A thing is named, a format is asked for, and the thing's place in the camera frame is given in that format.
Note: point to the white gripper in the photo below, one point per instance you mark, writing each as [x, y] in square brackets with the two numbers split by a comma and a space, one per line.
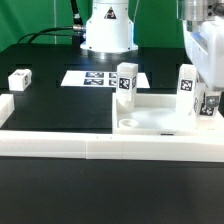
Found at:
[205, 49]

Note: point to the white square table top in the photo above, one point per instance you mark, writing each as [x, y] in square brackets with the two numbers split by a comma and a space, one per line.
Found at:
[154, 114]

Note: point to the white sheet with AprilTags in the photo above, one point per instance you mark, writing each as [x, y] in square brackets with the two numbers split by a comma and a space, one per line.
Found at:
[77, 78]

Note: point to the white U-shaped fence wall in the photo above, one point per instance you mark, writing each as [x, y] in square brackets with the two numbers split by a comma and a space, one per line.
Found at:
[105, 146]

